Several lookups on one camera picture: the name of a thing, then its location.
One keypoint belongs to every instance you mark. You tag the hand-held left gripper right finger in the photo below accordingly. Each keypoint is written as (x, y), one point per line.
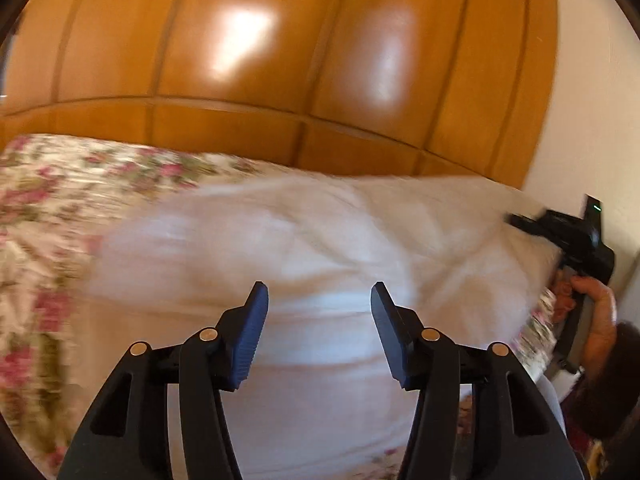
(392, 340)

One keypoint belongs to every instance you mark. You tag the wooden wardrobe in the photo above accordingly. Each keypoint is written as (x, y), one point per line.
(250, 60)

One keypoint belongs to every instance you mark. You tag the white quilted jacket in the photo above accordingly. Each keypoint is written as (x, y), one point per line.
(325, 240)

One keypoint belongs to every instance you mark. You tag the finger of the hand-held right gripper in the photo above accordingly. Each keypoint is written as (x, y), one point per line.
(525, 224)

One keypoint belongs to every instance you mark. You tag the person's right forearm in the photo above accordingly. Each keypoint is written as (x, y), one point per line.
(612, 385)

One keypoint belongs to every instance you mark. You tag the floral bedspread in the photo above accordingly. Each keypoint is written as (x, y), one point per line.
(45, 200)

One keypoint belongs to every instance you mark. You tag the person's right hand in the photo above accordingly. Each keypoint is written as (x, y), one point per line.
(597, 310)

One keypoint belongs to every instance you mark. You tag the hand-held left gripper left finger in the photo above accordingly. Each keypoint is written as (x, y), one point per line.
(247, 340)

